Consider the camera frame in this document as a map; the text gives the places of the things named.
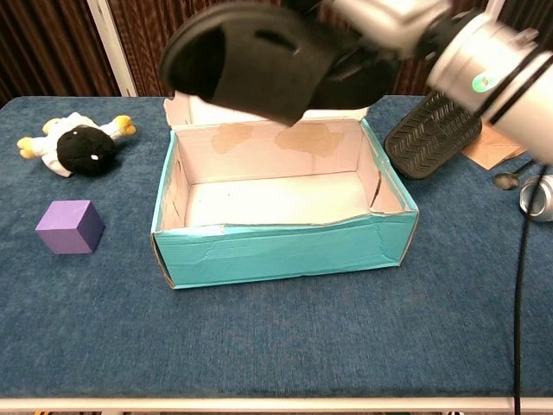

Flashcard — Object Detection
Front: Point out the dark blue table cloth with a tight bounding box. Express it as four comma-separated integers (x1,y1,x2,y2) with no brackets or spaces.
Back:
0,95,553,399

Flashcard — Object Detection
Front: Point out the blue silver soda can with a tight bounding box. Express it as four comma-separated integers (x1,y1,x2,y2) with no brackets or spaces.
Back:
518,175,553,223

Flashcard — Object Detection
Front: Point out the white table frame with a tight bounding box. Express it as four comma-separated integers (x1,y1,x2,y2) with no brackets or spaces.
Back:
0,396,553,414

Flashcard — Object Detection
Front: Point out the brown paper bag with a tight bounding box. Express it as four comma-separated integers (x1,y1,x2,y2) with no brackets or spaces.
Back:
461,120,529,170

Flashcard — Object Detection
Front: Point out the white black yellow plush toy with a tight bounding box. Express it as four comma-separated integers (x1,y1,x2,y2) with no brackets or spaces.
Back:
16,111,137,178

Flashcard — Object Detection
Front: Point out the black slide sandal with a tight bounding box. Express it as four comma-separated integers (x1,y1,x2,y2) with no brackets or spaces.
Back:
383,89,484,182
158,3,403,127

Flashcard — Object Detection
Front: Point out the white partition frame post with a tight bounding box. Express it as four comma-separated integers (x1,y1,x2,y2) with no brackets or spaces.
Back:
87,0,138,98

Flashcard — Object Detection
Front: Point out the brown corrugated partition panel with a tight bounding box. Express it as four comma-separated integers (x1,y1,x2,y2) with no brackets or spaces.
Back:
487,0,553,53
0,0,121,105
106,0,195,98

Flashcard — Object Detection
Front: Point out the small black spoon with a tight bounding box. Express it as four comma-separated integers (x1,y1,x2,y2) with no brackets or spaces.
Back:
493,159,536,191

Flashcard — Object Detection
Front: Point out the purple cube block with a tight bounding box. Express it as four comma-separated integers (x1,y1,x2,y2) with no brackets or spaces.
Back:
35,199,106,256

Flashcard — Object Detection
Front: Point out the light blue cardboard shoe box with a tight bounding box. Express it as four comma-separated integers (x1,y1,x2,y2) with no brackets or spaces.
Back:
149,93,420,291

